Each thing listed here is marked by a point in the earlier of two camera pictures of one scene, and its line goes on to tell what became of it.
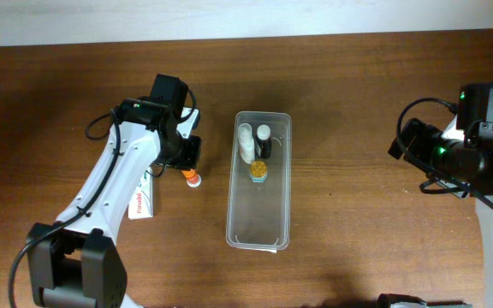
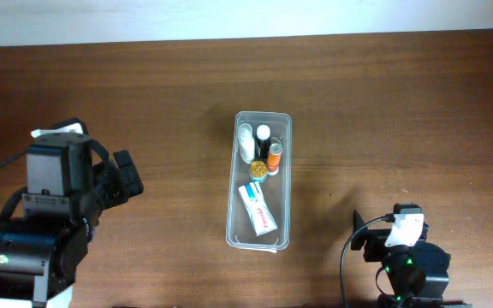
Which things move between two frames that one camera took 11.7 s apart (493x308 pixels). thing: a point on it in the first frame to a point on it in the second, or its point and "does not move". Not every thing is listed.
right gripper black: (427, 135) to (376, 239)
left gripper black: (189, 159) to (120, 191)
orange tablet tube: (193, 180) to (274, 158)
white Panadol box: (141, 204) to (258, 209)
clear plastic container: (258, 213) does not move
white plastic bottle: (246, 143) does not move
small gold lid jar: (258, 171) does not move
